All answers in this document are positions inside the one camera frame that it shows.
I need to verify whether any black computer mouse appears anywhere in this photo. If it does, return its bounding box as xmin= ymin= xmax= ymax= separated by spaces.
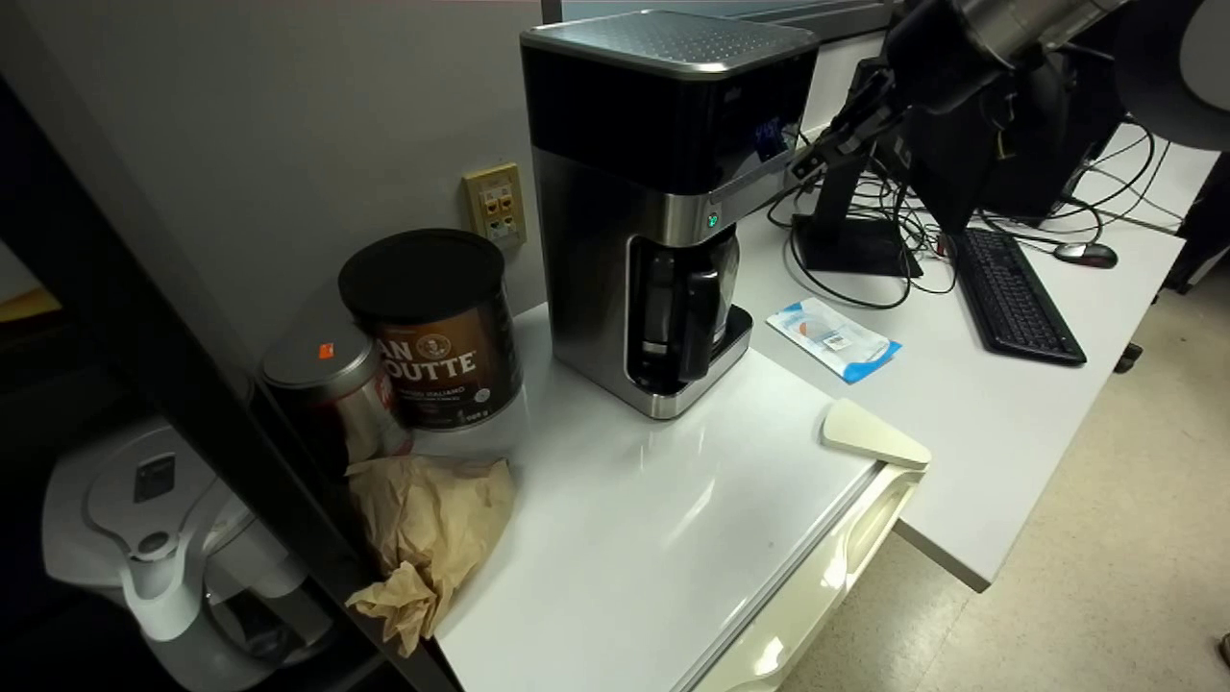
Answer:
xmin=1054 ymin=241 xmax=1120 ymax=270

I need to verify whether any black and steel coffeemaker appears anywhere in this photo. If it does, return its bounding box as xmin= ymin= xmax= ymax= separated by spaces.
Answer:
xmin=521 ymin=7 xmax=819 ymax=420

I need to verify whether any beige wall outlet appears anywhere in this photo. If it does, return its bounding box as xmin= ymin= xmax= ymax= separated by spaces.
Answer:
xmin=462 ymin=161 xmax=527 ymax=255

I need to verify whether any glass jar with metal lid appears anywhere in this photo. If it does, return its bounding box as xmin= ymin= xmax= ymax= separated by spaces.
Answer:
xmin=263 ymin=332 xmax=413 ymax=474

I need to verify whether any white mini fridge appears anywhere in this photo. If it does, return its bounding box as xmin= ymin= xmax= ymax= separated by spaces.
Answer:
xmin=439 ymin=309 xmax=919 ymax=692

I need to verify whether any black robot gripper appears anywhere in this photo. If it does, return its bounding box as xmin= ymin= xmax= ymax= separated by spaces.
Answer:
xmin=791 ymin=0 xmax=1006 ymax=180

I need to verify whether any crumpled brown paper bag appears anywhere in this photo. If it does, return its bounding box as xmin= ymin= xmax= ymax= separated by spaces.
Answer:
xmin=345 ymin=452 xmax=514 ymax=657

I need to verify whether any black monitor stand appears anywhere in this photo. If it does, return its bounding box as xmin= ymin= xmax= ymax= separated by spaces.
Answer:
xmin=791 ymin=154 xmax=919 ymax=277

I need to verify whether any black computer monitor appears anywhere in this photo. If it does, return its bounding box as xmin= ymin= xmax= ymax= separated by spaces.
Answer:
xmin=903 ymin=47 xmax=1124 ymax=229

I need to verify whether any blue white wipes packet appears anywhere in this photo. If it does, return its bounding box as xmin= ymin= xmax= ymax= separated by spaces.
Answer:
xmin=768 ymin=296 xmax=900 ymax=383

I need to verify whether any brown coffee can black lid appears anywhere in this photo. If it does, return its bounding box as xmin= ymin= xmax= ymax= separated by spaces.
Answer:
xmin=337 ymin=228 xmax=521 ymax=430

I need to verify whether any white single-serve coffee machine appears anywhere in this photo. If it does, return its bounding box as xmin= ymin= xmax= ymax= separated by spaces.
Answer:
xmin=42 ymin=420 xmax=335 ymax=692

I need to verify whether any black shelf frame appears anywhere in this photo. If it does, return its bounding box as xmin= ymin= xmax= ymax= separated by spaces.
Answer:
xmin=0 ymin=74 xmax=462 ymax=692

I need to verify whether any beige corner pad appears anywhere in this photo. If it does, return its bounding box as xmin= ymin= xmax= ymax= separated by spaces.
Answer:
xmin=819 ymin=400 xmax=936 ymax=465

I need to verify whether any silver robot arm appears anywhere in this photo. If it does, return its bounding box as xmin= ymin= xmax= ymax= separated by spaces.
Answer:
xmin=791 ymin=0 xmax=1125 ymax=180

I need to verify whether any black computer keyboard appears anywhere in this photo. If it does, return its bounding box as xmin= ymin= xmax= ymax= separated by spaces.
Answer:
xmin=950 ymin=229 xmax=1087 ymax=365

